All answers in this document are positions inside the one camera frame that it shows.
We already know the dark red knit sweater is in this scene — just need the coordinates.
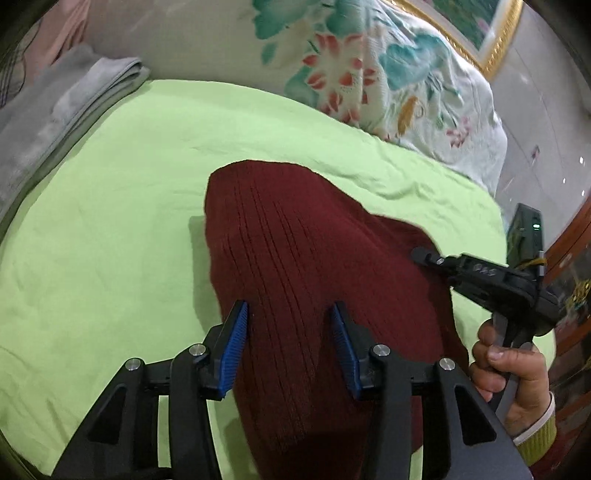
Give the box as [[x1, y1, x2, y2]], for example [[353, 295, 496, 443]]
[[203, 159, 469, 480]]

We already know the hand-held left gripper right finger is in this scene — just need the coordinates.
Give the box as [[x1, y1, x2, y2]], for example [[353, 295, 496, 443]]
[[328, 301, 532, 480]]

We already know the white floral quilt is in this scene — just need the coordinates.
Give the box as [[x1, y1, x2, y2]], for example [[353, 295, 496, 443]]
[[88, 0, 509, 195]]

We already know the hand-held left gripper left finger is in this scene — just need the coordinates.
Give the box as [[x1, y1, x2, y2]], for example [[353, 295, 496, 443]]
[[51, 299, 250, 480]]

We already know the folded grey cloth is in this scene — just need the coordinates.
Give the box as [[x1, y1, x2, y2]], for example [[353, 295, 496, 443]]
[[0, 44, 153, 227]]

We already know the person's right hand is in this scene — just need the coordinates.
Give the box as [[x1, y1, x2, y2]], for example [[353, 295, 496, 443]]
[[468, 318, 555, 439]]

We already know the light green bed sheet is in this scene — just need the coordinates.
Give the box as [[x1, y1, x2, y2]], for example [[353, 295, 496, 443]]
[[0, 78, 555, 480]]

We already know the person's right forearm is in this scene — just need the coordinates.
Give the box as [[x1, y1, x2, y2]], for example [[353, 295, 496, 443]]
[[510, 391, 560, 468]]

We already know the brown wooden cabinet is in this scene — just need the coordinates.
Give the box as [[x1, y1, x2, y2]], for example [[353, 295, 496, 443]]
[[542, 194, 591, 467]]

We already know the gold framed landscape painting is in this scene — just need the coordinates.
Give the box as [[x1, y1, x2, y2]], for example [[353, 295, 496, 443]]
[[397, 0, 525, 77]]

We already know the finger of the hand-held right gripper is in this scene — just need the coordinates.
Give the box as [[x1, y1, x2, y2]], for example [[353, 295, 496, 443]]
[[410, 247, 513, 312]]

